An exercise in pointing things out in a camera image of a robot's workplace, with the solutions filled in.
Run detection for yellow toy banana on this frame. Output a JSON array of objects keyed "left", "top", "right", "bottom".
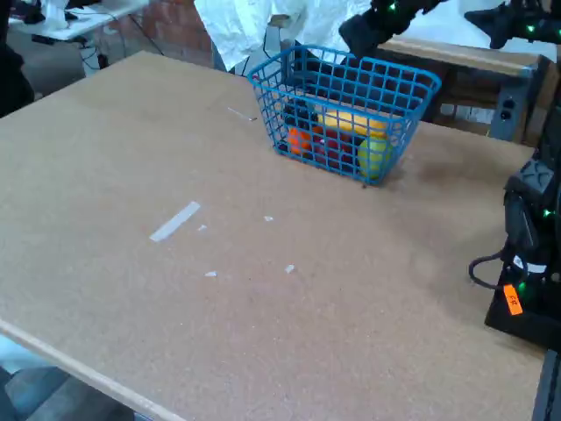
[{"left": 316, "top": 109, "right": 389, "bottom": 139}]

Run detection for dark grey table frame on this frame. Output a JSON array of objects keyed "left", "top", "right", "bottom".
[{"left": 531, "top": 348, "right": 561, "bottom": 421}]

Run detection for blue wire basket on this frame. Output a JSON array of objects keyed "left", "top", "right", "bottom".
[{"left": 246, "top": 43, "right": 443, "bottom": 187}]

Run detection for black toy grapes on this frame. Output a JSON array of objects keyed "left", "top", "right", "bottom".
[{"left": 283, "top": 98, "right": 319, "bottom": 129}]

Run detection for white crumpled sheet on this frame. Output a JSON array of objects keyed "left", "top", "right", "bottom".
[{"left": 194, "top": 0, "right": 373, "bottom": 72}]

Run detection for black bulky object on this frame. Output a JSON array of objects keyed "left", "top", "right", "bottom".
[{"left": 0, "top": 0, "right": 36, "bottom": 118}]

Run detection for orange toy fruit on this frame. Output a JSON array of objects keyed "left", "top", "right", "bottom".
[{"left": 287, "top": 126, "right": 315, "bottom": 157}]

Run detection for wooden bench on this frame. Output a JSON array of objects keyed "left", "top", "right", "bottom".
[{"left": 376, "top": 36, "right": 543, "bottom": 81}]

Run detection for orange label tag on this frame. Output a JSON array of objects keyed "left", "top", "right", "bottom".
[{"left": 502, "top": 283, "right": 524, "bottom": 318}]

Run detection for white cloth on desk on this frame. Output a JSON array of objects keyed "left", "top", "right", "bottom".
[{"left": 40, "top": 0, "right": 70, "bottom": 31}]

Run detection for long white tape strip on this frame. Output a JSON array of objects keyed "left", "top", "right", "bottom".
[{"left": 149, "top": 201, "right": 202, "bottom": 243}]

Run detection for black base cable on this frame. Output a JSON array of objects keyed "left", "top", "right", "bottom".
[{"left": 467, "top": 249, "right": 510, "bottom": 291}]

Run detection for round green toy fruit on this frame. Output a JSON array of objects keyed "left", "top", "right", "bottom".
[{"left": 357, "top": 136, "right": 394, "bottom": 179}]

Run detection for dark red toy fruit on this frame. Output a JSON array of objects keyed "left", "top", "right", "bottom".
[{"left": 311, "top": 129, "right": 356, "bottom": 170}]

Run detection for white desk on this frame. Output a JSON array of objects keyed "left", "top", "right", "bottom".
[{"left": 6, "top": 0, "right": 151, "bottom": 78}]

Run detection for thin white tape sliver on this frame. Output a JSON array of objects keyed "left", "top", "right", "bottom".
[{"left": 226, "top": 106, "right": 258, "bottom": 122}]

